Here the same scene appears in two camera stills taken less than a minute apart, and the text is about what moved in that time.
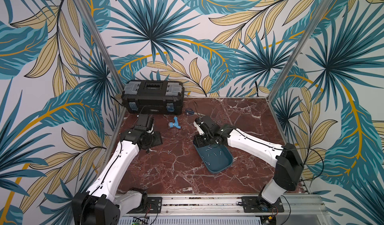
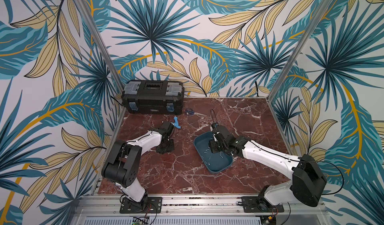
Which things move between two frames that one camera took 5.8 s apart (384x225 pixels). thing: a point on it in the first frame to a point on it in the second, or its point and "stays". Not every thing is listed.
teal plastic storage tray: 216,158 stays
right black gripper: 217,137 to 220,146
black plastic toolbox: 153,97 stays
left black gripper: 158,140 to 171,147
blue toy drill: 175,123 stays
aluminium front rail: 227,206 stays
